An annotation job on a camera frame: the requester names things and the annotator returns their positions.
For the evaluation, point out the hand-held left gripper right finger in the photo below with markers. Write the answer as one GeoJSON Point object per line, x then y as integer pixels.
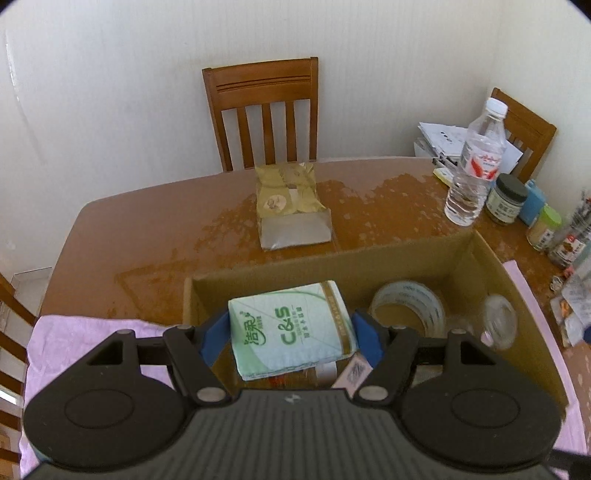
{"type": "Point", "coordinates": [368, 337]}

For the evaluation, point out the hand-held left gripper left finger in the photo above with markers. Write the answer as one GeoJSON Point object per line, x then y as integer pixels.
{"type": "Point", "coordinates": [214, 337]}

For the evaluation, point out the green tissue pack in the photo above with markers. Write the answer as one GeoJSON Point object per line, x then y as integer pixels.
{"type": "Point", "coordinates": [291, 332]}

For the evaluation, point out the cardboard box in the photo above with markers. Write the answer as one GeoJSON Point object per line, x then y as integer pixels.
{"type": "Point", "coordinates": [415, 258]}

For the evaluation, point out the pink carton box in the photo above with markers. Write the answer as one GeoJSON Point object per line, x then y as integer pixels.
{"type": "Point", "coordinates": [353, 374]}

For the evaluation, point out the clear tape roll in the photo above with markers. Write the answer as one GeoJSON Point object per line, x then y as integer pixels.
{"type": "Point", "coordinates": [406, 288]}

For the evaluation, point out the clear plastic jar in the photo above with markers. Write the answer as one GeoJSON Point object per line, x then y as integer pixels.
{"type": "Point", "coordinates": [498, 318]}

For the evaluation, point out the pink tablecloth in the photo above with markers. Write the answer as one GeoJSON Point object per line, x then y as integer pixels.
{"type": "Point", "coordinates": [69, 337]}

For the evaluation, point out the gold foil bag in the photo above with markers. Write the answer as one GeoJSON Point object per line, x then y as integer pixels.
{"type": "Point", "coordinates": [286, 198]}

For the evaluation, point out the yellow notepad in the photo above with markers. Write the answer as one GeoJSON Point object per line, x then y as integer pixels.
{"type": "Point", "coordinates": [445, 175]}

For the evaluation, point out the small black-lid glass jar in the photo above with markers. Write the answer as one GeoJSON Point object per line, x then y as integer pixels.
{"type": "Point", "coordinates": [505, 203]}

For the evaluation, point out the red-label water bottle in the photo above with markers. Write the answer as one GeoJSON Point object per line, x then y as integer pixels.
{"type": "Point", "coordinates": [475, 175]}

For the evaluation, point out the green-lid container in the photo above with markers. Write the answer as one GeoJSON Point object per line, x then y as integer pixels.
{"type": "Point", "coordinates": [542, 230]}

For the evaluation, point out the wooden chair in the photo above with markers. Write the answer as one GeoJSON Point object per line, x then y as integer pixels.
{"type": "Point", "coordinates": [14, 300]}
{"type": "Point", "coordinates": [531, 124]}
{"type": "Point", "coordinates": [258, 83]}

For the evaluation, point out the clear plastic bag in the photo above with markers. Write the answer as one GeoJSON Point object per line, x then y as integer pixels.
{"type": "Point", "coordinates": [575, 304]}

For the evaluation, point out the blue plastic container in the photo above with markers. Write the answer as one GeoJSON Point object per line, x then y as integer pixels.
{"type": "Point", "coordinates": [533, 205]}

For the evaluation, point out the white papers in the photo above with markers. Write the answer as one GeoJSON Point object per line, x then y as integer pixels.
{"type": "Point", "coordinates": [443, 138]}

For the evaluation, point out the pen holder with pens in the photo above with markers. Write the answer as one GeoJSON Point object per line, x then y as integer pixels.
{"type": "Point", "coordinates": [570, 244]}

